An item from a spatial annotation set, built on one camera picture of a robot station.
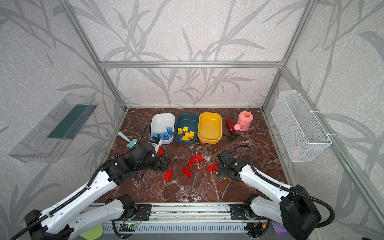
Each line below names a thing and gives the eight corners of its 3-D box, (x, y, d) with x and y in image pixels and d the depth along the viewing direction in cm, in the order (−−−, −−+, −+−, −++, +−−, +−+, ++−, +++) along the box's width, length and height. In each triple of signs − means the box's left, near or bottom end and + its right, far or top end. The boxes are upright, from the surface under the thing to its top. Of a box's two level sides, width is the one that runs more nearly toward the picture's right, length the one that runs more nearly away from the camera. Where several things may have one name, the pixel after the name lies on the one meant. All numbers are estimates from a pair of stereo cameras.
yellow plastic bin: (197, 144, 102) (197, 139, 97) (198, 117, 117) (198, 112, 112) (222, 144, 102) (224, 139, 97) (220, 117, 117) (221, 112, 112)
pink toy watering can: (231, 136, 106) (234, 126, 97) (237, 119, 116) (241, 109, 106) (244, 140, 103) (248, 131, 94) (249, 123, 113) (254, 113, 104)
